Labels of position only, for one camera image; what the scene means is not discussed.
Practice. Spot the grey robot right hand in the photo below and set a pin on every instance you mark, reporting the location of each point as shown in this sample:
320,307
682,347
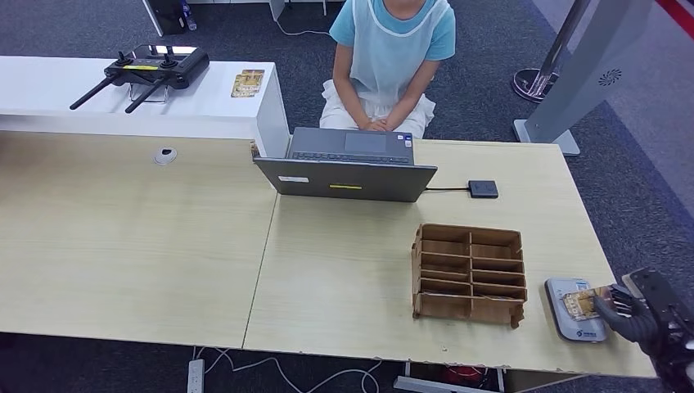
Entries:
629,320

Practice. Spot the person's left hand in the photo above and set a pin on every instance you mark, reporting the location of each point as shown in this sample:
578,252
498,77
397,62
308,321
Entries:
387,126

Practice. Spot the person's right hand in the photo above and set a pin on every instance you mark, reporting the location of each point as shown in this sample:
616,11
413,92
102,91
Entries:
373,127

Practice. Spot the gold ID card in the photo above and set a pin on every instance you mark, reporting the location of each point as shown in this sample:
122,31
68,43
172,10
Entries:
580,302

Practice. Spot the white card reader pad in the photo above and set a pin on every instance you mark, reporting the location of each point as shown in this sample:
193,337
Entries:
558,325

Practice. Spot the person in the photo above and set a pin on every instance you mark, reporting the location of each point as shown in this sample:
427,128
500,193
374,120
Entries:
387,49

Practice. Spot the brown cardboard card organizer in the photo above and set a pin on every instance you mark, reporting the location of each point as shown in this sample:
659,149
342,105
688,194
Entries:
469,271

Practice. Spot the grey laptop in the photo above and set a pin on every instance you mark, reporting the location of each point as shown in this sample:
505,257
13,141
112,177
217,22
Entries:
347,184

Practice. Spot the small black square box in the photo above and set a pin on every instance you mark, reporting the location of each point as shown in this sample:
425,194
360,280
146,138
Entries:
483,189

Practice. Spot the white table leg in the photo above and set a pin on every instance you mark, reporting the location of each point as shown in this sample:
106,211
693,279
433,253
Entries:
276,8

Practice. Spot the red object under desk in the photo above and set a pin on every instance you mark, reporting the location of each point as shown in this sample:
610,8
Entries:
463,376

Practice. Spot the white desk foot bar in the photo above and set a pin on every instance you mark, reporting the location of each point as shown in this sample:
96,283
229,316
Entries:
433,386

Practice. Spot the grey kiosk stand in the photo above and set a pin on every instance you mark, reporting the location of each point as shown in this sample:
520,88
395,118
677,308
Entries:
591,65

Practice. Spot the plastic water bottle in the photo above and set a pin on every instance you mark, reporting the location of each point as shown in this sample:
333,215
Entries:
189,19

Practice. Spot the black remote controller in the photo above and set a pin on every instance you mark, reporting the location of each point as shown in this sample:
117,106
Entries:
162,66

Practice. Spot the black computer tower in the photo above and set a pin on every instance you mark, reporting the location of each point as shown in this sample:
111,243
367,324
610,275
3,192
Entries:
162,16

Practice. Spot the white power strip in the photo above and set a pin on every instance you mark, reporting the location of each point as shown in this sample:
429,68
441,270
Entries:
195,377

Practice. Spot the white counter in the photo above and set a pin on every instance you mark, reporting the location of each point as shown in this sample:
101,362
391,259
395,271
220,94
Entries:
54,87

